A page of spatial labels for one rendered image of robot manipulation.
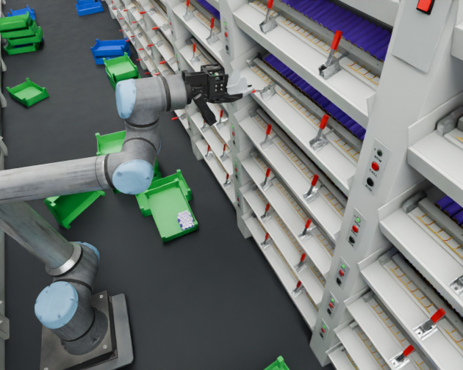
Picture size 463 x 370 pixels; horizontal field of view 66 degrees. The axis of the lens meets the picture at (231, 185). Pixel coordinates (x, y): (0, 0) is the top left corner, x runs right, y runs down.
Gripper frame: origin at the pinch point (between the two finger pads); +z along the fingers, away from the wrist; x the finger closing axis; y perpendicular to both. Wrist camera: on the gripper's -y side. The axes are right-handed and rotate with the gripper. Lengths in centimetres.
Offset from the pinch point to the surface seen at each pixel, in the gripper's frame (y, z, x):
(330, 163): -3.6, 5.9, -33.3
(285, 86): 1.5, 9.8, -4.1
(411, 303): -22, 12, -64
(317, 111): 1.8, 10.4, -19.3
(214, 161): -81, 21, 64
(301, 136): -3.8, 5.5, -21.2
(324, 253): -41, 15, -35
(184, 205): -96, -2, 51
